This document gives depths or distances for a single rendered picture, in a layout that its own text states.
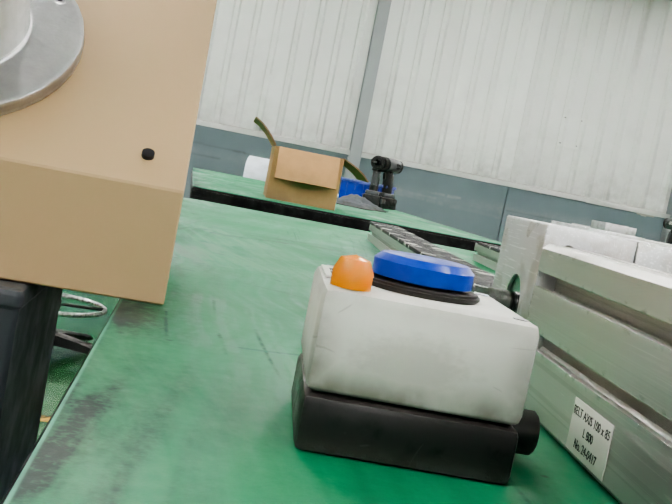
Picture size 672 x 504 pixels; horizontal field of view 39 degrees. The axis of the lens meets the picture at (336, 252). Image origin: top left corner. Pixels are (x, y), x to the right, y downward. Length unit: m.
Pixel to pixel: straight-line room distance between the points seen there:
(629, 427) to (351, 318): 0.11
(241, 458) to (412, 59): 11.53
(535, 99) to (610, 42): 1.19
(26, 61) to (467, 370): 0.40
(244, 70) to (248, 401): 11.20
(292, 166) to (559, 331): 2.25
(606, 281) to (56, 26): 0.42
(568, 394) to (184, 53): 0.38
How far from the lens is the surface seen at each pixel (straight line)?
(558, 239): 0.51
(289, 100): 11.55
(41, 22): 0.68
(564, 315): 0.46
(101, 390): 0.38
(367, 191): 4.07
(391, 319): 0.33
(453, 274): 0.36
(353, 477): 0.33
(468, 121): 11.95
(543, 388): 0.47
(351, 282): 0.33
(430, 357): 0.34
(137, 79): 0.66
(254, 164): 5.35
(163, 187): 0.59
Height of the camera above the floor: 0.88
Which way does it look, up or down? 4 degrees down
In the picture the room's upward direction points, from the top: 11 degrees clockwise
